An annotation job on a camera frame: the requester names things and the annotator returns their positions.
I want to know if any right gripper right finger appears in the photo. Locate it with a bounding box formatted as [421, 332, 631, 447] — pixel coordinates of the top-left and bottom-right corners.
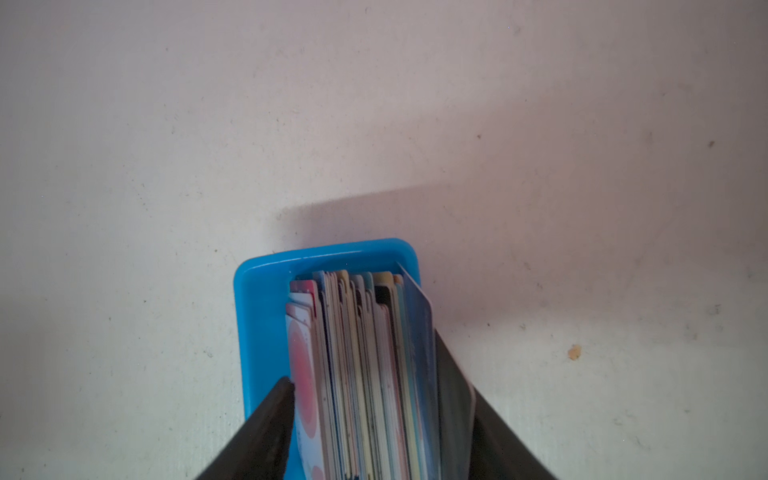
[469, 390, 556, 480]

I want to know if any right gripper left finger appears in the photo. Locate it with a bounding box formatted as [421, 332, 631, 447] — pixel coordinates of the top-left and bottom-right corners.
[197, 376, 295, 480]

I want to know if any dark grey credit card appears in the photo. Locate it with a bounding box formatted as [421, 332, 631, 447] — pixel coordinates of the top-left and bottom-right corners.
[435, 332, 476, 480]

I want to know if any blue credit card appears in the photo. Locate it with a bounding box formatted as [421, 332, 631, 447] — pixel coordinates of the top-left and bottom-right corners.
[399, 265, 441, 479]

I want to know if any blue plastic card tray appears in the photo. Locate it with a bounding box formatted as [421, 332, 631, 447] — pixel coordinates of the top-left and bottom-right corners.
[233, 239, 420, 479]

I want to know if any stack of credit cards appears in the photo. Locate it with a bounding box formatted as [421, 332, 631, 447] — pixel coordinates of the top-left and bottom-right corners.
[285, 270, 429, 479]

